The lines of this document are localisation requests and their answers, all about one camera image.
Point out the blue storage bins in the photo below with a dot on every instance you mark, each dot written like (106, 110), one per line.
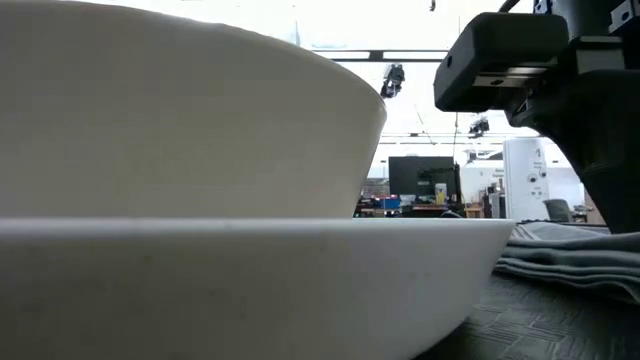
(387, 203)

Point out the black ceiling camera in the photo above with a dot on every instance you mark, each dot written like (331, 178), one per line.
(479, 127)
(391, 82)

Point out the white pillar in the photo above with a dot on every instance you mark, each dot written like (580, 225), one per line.
(525, 175)

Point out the beige bowl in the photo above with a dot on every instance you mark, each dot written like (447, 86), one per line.
(175, 125)

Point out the yellow bottle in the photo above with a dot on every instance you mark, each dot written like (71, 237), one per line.
(440, 194)

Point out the black textured serving tray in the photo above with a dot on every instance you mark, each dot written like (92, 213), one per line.
(525, 330)

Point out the black monitor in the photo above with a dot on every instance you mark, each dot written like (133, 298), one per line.
(422, 175)

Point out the gray office chair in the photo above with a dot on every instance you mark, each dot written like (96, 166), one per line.
(557, 210)

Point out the white plate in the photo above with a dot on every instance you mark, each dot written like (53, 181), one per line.
(250, 290)

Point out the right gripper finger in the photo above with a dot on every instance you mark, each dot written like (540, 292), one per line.
(610, 150)

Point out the gray cloth napkin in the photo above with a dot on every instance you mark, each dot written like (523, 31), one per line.
(575, 260)

